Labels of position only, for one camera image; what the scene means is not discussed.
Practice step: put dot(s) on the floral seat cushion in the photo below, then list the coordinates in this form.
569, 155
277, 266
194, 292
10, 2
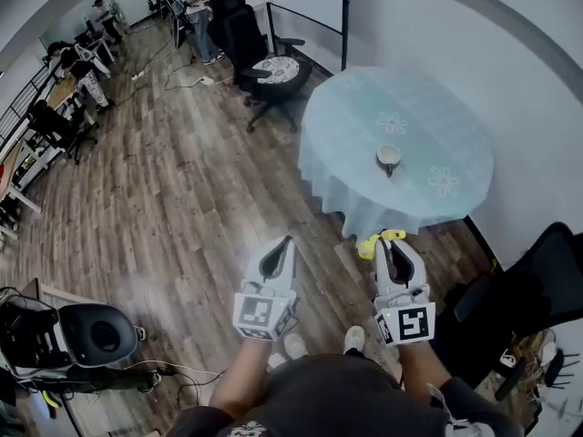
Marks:
275, 70

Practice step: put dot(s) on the black swivel chair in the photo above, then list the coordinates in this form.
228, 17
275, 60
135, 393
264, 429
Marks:
54, 125

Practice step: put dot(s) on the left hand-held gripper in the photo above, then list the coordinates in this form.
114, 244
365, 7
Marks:
259, 312

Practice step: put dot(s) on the round table blue floral tablecloth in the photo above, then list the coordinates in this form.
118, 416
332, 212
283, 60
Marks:
355, 153

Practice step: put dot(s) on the person's dark clothing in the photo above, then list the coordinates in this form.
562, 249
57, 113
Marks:
337, 399

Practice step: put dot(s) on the person's white shoe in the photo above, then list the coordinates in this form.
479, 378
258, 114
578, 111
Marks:
295, 345
354, 338

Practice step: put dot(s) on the white router black antennas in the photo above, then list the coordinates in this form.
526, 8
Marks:
558, 380

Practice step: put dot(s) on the white ceramic cup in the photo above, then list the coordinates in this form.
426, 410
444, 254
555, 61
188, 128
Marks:
388, 154

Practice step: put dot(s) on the black mesh office chair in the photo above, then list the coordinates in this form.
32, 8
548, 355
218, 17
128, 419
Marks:
537, 289

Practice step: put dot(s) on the black rounded machine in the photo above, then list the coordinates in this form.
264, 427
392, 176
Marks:
98, 335

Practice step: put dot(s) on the person's white right shoe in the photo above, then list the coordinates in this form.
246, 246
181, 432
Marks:
354, 338

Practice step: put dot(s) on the person's white left shoe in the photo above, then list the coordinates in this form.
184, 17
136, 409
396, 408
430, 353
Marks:
295, 345

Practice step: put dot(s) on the white power strip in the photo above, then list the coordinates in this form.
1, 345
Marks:
138, 76
206, 80

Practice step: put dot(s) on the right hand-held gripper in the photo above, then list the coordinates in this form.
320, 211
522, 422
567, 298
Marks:
412, 323

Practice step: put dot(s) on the person's right forearm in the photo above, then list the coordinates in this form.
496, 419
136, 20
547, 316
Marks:
421, 371

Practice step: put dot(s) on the person's left forearm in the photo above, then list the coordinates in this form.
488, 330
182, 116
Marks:
241, 380

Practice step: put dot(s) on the yellow toy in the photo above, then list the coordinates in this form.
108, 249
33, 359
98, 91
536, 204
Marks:
365, 248

